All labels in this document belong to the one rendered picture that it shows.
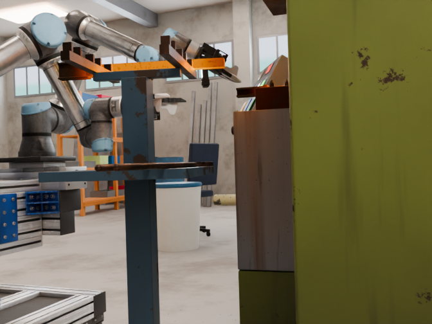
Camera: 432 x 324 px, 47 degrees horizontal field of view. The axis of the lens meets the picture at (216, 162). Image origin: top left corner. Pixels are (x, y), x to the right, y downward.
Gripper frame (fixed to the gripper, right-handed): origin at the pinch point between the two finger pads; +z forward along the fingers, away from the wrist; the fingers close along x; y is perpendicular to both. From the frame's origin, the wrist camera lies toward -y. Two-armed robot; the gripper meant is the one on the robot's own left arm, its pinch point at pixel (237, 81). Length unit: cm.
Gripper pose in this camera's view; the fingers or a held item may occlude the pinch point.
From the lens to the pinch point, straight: 209.4
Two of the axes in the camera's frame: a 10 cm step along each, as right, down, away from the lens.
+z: 8.7, 4.7, 1.1
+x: -1.3, 0.1, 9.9
